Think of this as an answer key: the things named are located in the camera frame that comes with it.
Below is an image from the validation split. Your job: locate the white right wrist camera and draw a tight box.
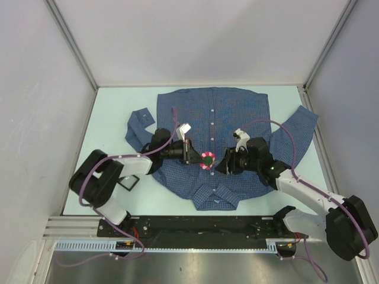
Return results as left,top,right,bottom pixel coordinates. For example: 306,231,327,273
233,128,250,152

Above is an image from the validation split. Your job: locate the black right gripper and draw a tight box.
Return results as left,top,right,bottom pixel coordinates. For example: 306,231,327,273
214,146,260,176

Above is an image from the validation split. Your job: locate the black framed clear box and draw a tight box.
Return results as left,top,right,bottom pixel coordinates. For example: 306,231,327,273
117,175,140,192

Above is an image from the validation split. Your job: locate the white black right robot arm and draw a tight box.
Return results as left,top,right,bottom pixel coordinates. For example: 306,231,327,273
216,130,378,261

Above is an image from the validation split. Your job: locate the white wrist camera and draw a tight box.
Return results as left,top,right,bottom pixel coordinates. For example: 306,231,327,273
233,128,250,152
176,123,191,141

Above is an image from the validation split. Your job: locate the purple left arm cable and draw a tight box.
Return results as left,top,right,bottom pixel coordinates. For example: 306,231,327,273
55,106,181,269

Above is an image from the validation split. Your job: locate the aluminium front frame rail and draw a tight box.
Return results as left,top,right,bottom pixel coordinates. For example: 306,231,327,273
41,215,365,241

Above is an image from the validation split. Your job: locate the pink flower smiley brooch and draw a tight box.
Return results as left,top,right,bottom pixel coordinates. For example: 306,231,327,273
200,151,215,170

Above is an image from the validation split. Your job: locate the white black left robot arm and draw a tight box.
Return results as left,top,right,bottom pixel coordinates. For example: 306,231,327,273
69,124,205,237

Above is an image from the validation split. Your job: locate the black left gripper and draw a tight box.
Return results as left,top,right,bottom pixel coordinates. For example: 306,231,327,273
160,138,205,164

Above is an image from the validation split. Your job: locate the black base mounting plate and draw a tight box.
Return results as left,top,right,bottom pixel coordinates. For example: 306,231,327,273
97,215,297,240

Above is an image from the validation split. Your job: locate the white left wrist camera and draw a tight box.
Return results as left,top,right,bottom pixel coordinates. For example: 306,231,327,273
176,123,191,141

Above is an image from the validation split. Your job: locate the right aluminium corner post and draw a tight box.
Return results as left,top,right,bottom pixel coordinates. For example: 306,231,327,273
303,0,359,92

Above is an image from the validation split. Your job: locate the slotted grey cable duct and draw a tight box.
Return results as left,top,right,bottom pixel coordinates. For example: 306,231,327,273
54,239,297,254

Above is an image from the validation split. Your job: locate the left aluminium corner post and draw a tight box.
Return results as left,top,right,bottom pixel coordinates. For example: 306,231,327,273
44,0,99,92

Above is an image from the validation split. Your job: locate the aluminium corner post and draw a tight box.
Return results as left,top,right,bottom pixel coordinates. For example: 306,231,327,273
44,0,99,92
303,0,359,92

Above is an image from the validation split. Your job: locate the blue plaid button shirt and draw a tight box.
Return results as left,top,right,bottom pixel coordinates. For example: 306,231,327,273
126,88,318,211

